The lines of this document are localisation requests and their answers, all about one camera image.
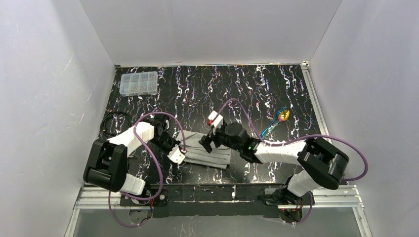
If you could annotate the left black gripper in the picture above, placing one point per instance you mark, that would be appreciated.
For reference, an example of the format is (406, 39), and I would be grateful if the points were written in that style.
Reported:
(173, 144)

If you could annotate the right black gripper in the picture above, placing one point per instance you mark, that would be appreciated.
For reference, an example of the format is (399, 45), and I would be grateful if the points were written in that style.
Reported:
(211, 139)

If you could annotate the grey cloth napkin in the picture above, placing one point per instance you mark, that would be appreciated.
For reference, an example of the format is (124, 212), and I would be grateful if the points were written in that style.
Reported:
(196, 154)

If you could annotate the iridescent gold spoon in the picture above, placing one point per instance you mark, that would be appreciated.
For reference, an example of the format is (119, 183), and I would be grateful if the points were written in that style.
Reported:
(282, 116)

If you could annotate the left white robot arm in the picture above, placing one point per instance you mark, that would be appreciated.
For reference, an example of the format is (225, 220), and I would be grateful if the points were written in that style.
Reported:
(106, 166)

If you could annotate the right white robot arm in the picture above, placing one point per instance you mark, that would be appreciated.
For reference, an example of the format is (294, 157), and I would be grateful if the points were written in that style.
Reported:
(323, 164)

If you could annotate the clear plastic organizer box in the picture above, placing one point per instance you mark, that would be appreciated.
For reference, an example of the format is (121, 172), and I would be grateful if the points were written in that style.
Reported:
(136, 84)

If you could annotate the blue metallic fork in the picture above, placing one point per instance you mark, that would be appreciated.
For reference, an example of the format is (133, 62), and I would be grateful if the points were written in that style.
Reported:
(265, 133)

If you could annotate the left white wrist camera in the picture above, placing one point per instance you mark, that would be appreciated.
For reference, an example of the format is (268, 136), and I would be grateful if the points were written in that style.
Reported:
(177, 155)

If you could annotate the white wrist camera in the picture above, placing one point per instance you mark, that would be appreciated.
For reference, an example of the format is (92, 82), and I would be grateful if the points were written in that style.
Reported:
(215, 121)
(177, 155)

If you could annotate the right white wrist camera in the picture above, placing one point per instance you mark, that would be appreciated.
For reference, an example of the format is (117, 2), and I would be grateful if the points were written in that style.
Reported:
(215, 121)

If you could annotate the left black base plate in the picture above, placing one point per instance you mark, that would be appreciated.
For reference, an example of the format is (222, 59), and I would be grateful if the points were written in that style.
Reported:
(144, 199)

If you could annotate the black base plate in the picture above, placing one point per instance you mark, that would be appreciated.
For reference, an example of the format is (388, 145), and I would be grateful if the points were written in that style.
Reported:
(281, 196)
(144, 199)

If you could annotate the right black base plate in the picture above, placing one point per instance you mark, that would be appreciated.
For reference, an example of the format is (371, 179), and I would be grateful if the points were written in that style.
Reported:
(281, 196)

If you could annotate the aluminium front rail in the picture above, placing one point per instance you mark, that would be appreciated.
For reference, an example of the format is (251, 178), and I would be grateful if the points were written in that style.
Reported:
(98, 198)

